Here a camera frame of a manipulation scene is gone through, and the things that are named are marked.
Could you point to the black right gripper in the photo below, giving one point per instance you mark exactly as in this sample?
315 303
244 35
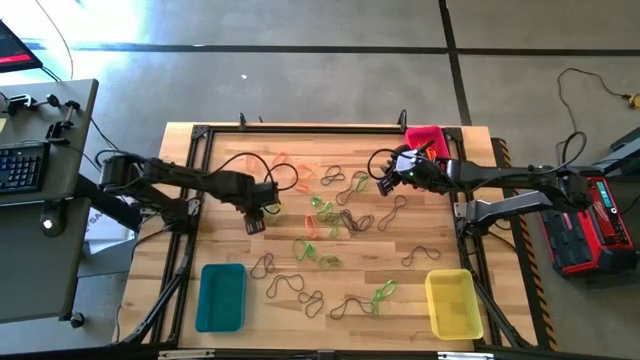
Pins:
430 177

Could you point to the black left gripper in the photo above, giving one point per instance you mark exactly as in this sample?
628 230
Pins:
240 190

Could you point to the pink plastic basket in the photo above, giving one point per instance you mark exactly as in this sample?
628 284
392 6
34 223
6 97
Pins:
420 136

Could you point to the orange rubber band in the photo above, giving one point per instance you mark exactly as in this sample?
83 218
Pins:
306 167
306 225
280 155
302 188

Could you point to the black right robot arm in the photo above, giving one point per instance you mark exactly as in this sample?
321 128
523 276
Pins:
500 172

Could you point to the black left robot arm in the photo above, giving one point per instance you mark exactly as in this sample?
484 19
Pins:
165 172

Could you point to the green rubber band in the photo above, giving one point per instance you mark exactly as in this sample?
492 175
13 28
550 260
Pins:
311 251
327 206
340 261
295 250
315 200
364 179
385 289
334 232
275 212

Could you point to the black table edge clip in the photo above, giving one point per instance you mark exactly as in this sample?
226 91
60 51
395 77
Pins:
402 120
243 121

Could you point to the teal plastic basket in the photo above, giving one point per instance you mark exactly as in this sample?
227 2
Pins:
220 300

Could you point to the yellow plastic basket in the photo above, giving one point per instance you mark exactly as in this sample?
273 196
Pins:
452 305

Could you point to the black support strut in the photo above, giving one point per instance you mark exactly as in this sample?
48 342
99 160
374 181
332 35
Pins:
107 202

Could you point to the white paper sheet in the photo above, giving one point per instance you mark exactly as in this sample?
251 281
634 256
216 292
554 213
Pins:
100 235

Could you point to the black yellow hazard tape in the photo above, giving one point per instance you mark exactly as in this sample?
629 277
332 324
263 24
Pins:
537 280

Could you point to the red black power station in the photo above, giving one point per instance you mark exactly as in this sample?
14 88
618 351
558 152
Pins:
580 240

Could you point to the black device with light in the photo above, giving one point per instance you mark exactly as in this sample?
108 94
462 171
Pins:
55 212

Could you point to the black caster wheel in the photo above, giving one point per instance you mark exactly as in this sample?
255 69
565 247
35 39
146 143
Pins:
76 320

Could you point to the black desk clamp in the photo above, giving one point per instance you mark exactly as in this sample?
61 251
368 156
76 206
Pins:
22 102
62 127

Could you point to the grey desk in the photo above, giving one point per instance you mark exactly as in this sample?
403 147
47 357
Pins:
30 275

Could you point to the grey equipment case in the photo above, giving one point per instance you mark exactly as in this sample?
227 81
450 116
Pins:
625 150

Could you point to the black backlit keyboard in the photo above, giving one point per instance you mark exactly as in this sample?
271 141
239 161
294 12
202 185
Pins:
20 167

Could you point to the yellow plug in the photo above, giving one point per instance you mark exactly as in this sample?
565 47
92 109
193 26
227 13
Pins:
634 100

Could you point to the black red monitor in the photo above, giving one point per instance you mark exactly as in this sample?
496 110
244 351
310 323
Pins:
12 55

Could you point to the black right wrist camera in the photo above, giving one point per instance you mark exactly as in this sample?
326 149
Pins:
407 156

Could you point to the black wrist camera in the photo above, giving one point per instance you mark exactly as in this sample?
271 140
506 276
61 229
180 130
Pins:
407 156
267 192

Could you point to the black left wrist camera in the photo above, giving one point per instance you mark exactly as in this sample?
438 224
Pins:
267 192

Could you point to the silver metal bracket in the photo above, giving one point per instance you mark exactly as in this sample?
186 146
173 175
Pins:
465 356
185 355

